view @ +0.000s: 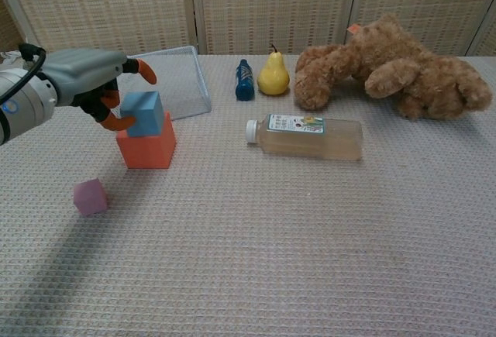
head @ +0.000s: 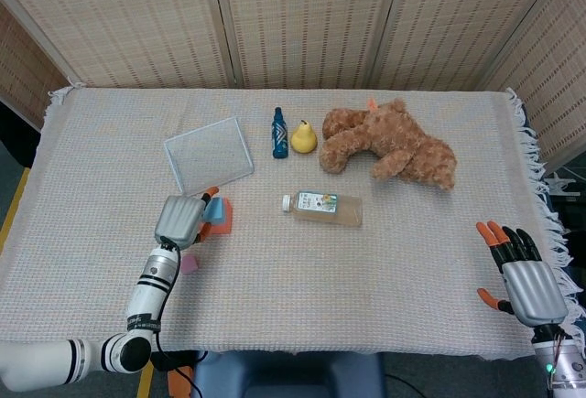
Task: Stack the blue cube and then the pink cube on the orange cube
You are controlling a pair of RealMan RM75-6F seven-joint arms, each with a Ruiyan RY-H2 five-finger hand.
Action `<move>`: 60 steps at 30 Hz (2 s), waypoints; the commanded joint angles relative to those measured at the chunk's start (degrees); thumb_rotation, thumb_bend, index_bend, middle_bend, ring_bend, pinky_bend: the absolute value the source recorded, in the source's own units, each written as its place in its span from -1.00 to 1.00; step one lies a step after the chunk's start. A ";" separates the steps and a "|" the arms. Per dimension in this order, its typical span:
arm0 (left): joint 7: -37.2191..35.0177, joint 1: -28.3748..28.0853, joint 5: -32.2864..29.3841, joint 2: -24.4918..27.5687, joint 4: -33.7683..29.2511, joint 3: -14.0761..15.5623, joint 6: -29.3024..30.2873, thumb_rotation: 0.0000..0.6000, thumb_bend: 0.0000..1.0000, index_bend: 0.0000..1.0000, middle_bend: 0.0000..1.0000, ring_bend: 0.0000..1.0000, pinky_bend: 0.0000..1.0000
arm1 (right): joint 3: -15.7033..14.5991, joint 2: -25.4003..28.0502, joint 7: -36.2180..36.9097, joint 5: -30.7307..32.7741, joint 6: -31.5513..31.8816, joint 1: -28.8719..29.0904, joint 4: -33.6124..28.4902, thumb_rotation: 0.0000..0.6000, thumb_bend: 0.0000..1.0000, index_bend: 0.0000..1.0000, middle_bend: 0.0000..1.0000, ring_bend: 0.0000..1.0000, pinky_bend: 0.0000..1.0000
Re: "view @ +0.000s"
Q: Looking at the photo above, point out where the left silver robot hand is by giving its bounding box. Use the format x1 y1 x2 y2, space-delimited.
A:
40 48 158 133

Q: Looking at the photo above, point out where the blue foam cube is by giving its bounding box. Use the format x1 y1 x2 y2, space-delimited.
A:
119 91 164 139

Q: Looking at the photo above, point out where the pink foam cube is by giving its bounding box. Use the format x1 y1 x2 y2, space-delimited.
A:
73 177 109 218

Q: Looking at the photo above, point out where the orange foam cube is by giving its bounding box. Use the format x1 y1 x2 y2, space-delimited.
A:
115 111 177 170

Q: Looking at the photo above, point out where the small blue bottle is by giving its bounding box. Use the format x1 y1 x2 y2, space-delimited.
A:
234 58 257 102

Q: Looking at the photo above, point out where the yellow toy pear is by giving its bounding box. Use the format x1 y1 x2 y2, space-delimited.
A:
257 43 291 96

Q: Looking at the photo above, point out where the clear juice bottle white cap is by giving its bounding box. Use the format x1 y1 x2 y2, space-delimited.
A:
245 113 364 162

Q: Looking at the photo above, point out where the beige woven tablecloth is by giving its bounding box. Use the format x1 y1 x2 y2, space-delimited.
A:
0 53 496 337

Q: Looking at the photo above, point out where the brown teddy bear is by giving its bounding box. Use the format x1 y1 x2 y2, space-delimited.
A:
293 13 494 121

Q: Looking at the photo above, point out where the wire mesh tray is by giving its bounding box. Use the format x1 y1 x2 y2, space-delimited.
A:
114 45 213 122

